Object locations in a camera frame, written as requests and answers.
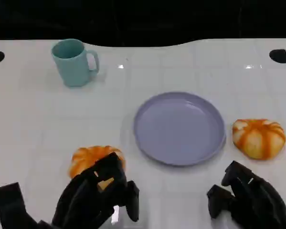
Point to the pale green mug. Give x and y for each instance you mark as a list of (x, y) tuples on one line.
[(72, 68)]

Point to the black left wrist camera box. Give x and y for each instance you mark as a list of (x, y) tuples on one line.
[(10, 205)]

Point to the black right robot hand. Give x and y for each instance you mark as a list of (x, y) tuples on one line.
[(257, 202)]

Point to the lilac plate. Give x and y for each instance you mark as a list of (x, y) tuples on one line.
[(178, 128)]

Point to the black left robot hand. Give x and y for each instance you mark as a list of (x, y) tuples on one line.
[(85, 200)]

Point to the orange and white bread roll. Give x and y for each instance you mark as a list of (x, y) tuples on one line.
[(258, 139), (90, 156)]

